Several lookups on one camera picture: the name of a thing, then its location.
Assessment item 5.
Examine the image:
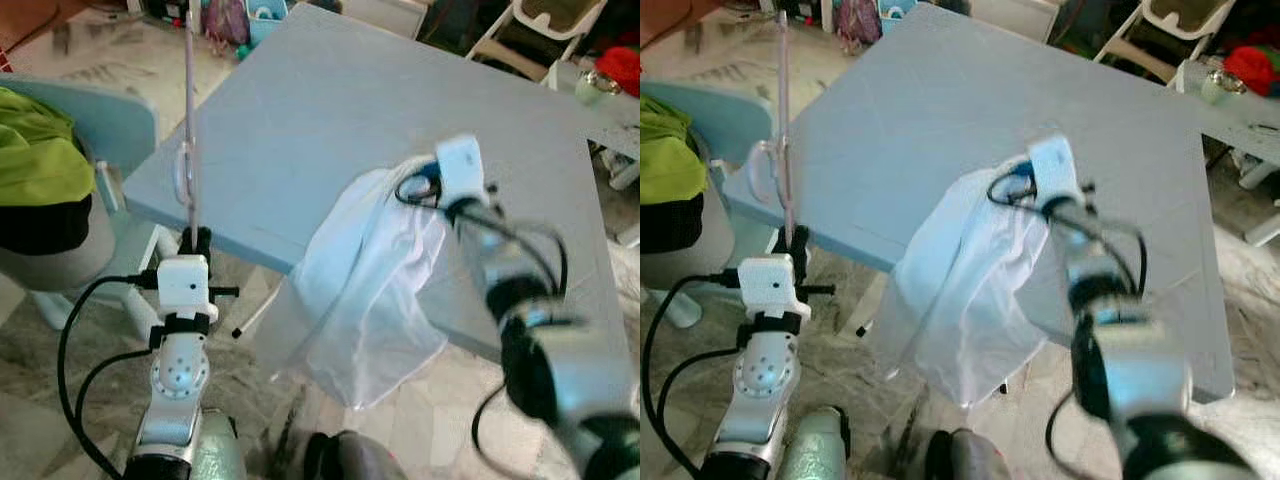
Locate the red cloth item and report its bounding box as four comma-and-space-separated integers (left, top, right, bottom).
1222, 45, 1280, 98
595, 45, 641, 98

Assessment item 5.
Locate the black garment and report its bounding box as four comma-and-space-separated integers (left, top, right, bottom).
640, 195, 706, 256
0, 193, 93, 256

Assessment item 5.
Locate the light blue chair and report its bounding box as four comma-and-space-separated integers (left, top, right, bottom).
640, 80, 791, 331
0, 75, 166, 333

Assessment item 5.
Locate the purple bag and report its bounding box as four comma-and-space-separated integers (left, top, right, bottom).
835, 0, 881, 51
203, 0, 251, 48

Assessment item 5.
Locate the clear plastic clothes hanger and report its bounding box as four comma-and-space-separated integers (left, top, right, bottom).
748, 10, 796, 246
170, 8, 201, 251

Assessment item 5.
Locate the pale green bowl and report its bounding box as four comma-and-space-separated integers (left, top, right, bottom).
1200, 68, 1246, 106
575, 68, 623, 108

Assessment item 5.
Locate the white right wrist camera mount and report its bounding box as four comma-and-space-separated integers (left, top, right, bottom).
1027, 135, 1083, 201
435, 135, 488, 201

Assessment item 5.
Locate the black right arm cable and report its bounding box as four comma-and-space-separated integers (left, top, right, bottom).
470, 383, 521, 479
395, 165, 571, 301
1045, 390, 1091, 480
986, 165, 1151, 301

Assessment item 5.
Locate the white high chair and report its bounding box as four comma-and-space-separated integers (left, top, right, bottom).
465, 0, 609, 83
1095, 0, 1236, 86

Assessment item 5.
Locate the white shirt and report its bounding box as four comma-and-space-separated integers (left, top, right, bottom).
868, 155, 1051, 409
253, 155, 453, 411

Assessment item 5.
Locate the lime green garment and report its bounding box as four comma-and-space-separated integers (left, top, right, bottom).
640, 95, 709, 206
0, 87, 97, 208

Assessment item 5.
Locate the blue-grey folding table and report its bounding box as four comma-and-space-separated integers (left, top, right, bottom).
122, 2, 613, 363
722, 2, 1236, 403

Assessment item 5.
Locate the white cabinet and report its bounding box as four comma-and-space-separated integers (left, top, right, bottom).
965, 0, 1063, 43
335, 0, 433, 41

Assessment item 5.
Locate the small pale table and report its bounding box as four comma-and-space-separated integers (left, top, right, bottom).
545, 58, 641, 191
1175, 58, 1280, 246

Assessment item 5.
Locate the grey right robot leg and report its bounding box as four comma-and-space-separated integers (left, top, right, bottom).
925, 428, 1011, 480
303, 430, 401, 480

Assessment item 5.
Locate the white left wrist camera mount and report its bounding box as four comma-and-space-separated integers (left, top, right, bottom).
153, 255, 215, 323
738, 255, 801, 323

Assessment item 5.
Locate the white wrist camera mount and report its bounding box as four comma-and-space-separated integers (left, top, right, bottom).
738, 255, 801, 323
1027, 135, 1083, 201
153, 255, 215, 323
435, 135, 488, 201

